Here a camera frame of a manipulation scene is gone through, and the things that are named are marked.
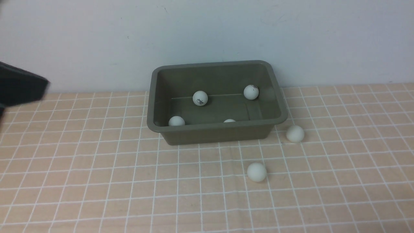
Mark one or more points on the white ball with dark mark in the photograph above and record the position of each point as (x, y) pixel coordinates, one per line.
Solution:
(251, 92)

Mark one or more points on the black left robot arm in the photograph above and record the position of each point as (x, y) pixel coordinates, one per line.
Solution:
(18, 87)

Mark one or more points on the olive green plastic bin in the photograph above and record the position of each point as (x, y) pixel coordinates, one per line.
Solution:
(172, 88)

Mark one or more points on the white ball with logo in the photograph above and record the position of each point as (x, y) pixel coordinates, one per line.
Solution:
(176, 121)
(200, 98)

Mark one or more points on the checkered peach tablecloth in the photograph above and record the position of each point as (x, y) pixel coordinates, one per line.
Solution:
(88, 163)

